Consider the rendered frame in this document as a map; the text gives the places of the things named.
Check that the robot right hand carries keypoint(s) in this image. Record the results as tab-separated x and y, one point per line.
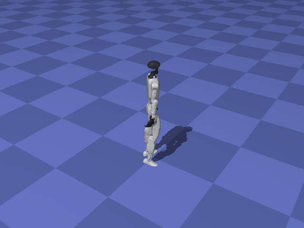
150	122

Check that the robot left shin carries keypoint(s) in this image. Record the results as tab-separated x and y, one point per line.
146	137

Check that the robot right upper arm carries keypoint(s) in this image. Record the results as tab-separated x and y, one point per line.
154	87

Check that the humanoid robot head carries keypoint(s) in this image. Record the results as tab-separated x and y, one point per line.
153	64

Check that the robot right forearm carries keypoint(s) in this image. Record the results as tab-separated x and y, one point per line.
153	108

